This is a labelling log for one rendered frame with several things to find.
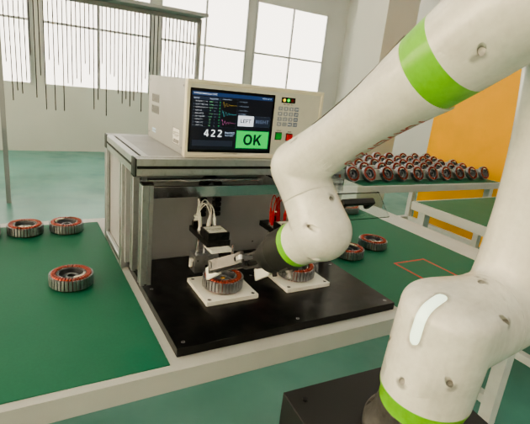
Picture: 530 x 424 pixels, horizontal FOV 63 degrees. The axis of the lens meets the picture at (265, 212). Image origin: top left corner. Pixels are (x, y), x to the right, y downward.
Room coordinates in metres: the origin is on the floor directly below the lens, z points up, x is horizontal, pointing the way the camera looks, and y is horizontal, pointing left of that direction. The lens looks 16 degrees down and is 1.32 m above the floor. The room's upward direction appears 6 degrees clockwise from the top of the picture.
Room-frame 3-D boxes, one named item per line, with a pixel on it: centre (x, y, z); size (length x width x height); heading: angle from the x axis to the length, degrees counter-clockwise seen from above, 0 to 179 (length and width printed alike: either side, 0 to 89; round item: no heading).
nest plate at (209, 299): (1.08, 0.10, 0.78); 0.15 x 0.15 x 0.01; 31
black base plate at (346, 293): (1.15, 0.00, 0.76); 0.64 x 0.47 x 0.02; 121
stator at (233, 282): (1.08, 0.10, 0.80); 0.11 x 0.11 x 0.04
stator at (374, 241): (1.62, -0.44, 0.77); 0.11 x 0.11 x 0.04
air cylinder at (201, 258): (1.20, 0.17, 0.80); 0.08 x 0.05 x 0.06; 121
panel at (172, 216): (1.36, 0.12, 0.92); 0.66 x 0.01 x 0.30; 121
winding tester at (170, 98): (1.42, 0.14, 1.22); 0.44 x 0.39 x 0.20; 121
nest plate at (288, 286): (1.20, -0.11, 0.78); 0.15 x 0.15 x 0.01; 31
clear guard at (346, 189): (1.24, -0.16, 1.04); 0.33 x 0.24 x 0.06; 31
